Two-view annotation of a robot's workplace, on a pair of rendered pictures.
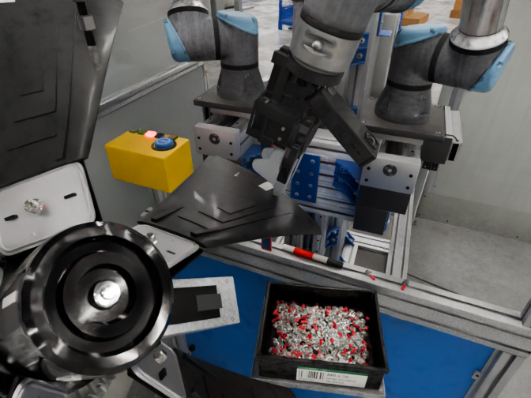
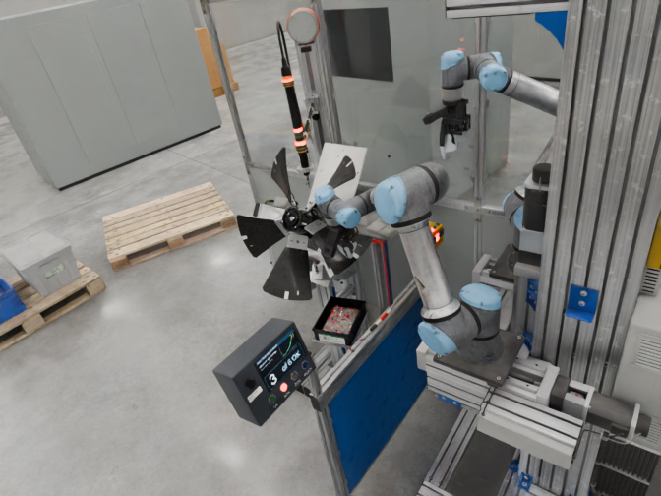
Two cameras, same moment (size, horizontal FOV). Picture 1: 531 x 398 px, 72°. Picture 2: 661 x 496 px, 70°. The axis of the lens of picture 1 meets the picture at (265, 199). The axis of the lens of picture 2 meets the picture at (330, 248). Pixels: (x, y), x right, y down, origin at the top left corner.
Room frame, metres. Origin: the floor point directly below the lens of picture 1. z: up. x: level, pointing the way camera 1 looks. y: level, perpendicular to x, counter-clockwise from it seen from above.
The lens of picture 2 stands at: (0.97, -1.52, 2.20)
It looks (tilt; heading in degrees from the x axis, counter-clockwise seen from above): 33 degrees down; 111
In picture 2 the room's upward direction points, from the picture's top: 11 degrees counter-clockwise
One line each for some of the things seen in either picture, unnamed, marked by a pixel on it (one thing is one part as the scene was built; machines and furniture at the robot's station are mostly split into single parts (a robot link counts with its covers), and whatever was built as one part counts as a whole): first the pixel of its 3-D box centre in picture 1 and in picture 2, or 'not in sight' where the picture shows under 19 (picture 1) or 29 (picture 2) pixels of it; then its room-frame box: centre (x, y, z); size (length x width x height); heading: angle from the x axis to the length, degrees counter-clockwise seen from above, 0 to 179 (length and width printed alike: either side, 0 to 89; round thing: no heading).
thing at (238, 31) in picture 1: (235, 36); (529, 226); (1.15, 0.09, 1.20); 0.13 x 0.12 x 0.14; 101
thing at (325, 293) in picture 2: not in sight; (332, 323); (0.21, 0.28, 0.46); 0.09 x 0.05 x 0.91; 157
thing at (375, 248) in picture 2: not in sight; (380, 284); (0.40, 0.68, 0.42); 0.04 x 0.04 x 0.83; 67
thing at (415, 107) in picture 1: (405, 96); (479, 336); (0.98, -0.38, 1.09); 0.15 x 0.15 x 0.10
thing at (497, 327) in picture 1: (308, 270); (382, 327); (0.59, -0.10, 0.82); 0.90 x 0.04 x 0.08; 67
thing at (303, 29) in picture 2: not in sight; (303, 26); (0.15, 0.84, 1.88); 0.16 x 0.07 x 0.16; 12
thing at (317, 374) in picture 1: (319, 332); (340, 320); (0.41, -0.10, 0.85); 0.22 x 0.17 x 0.07; 83
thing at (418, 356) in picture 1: (299, 359); (390, 386); (0.59, -0.10, 0.45); 0.82 x 0.02 x 0.66; 67
